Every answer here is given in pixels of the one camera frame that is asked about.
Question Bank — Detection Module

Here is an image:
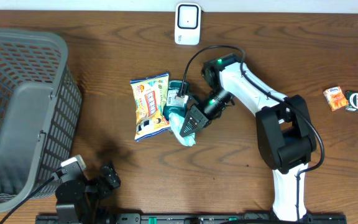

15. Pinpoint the teal wet wipes pack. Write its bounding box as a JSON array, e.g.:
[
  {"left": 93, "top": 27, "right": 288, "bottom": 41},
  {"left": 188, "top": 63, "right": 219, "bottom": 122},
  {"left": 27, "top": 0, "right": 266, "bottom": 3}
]
[{"left": 168, "top": 113, "right": 196, "bottom": 147}]

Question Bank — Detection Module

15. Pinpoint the teal mouthwash bottle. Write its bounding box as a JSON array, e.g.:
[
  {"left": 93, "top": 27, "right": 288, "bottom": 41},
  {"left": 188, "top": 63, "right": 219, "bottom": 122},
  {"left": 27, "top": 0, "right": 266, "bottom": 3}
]
[{"left": 163, "top": 80, "right": 186, "bottom": 120}]

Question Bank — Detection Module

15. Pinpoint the yellow snack bag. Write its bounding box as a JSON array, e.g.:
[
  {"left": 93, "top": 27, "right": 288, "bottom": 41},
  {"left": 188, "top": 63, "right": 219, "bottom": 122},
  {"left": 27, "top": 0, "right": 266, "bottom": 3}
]
[{"left": 130, "top": 72, "right": 170, "bottom": 141}]

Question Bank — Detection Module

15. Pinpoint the small white red packet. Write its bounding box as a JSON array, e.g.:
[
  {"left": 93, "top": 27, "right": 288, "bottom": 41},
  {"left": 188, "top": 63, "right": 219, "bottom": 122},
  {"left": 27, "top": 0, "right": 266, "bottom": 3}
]
[{"left": 323, "top": 86, "right": 349, "bottom": 111}]

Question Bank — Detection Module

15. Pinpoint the green small box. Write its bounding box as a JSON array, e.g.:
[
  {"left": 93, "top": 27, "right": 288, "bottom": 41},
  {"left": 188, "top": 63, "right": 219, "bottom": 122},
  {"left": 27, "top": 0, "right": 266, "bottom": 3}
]
[{"left": 345, "top": 91, "right": 358, "bottom": 113}]

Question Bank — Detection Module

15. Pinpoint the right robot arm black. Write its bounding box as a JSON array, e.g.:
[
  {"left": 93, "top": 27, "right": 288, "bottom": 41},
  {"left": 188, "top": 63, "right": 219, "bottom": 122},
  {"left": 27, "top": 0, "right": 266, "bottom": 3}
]
[{"left": 180, "top": 54, "right": 316, "bottom": 222}]

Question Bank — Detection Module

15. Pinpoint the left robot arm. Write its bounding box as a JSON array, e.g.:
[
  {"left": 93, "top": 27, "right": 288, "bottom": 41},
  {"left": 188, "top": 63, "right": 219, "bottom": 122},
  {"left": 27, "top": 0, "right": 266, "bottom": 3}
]
[{"left": 53, "top": 156, "right": 121, "bottom": 223}]

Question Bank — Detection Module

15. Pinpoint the white barcode scanner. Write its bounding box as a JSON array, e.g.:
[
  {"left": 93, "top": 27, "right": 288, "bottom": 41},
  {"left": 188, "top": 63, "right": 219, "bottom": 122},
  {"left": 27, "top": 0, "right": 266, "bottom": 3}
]
[{"left": 174, "top": 2, "right": 202, "bottom": 45}]

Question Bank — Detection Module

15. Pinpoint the grey plastic shopping basket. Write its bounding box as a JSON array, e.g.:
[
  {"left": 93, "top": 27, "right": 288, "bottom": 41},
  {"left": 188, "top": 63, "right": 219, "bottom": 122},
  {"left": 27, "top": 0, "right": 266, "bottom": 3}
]
[{"left": 0, "top": 29, "right": 82, "bottom": 213}]

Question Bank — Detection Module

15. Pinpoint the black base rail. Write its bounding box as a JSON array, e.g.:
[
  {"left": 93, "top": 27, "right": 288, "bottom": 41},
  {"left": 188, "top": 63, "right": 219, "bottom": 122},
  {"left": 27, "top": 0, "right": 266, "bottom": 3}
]
[{"left": 35, "top": 212, "right": 347, "bottom": 224}]

